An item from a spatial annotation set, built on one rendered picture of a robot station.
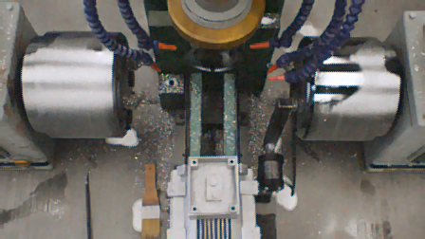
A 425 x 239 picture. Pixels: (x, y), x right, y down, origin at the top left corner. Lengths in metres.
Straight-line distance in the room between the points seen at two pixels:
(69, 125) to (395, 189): 0.88
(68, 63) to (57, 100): 0.08
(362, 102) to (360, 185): 0.36
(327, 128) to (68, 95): 0.57
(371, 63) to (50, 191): 0.88
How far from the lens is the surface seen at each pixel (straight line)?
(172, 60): 1.24
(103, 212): 1.32
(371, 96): 1.08
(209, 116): 1.32
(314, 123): 1.08
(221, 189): 0.97
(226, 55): 1.20
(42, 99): 1.08
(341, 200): 1.36
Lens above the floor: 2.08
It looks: 71 degrees down
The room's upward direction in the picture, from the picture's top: 8 degrees clockwise
